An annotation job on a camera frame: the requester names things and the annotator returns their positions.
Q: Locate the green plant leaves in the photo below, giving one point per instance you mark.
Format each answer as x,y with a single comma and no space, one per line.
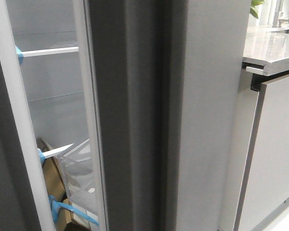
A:
253,7

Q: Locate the lower white fridge shelf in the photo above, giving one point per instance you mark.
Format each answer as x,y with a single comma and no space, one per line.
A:
55,152

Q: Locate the blue tape piece upper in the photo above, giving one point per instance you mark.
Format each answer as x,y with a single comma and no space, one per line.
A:
20,55

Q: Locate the blue tape piece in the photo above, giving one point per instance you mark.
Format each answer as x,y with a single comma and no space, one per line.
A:
41,156
20,55

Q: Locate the white fridge shelf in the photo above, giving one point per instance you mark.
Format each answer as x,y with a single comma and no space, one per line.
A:
55,152
50,51

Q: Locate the blue tape strip bottom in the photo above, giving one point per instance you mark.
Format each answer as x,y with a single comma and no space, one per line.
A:
56,206

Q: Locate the dark grey fridge door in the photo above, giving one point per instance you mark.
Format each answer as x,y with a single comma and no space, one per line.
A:
167,74
17,207

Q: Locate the grey stone kitchen countertop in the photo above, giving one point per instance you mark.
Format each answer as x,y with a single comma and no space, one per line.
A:
266,50

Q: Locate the blue tape piece middle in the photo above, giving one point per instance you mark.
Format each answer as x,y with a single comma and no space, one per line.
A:
41,156

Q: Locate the white cabinet side panel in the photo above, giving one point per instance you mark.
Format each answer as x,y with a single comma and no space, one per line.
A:
246,103

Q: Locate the clear plastic fridge drawer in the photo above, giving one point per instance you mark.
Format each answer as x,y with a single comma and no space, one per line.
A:
78,175

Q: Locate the metal kitchen faucet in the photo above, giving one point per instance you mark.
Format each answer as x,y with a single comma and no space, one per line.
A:
281,13

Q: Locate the upper white fridge shelf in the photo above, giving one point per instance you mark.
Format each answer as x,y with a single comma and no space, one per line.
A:
50,51

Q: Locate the brown cardboard packing piece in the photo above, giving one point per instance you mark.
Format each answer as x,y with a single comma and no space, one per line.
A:
67,220

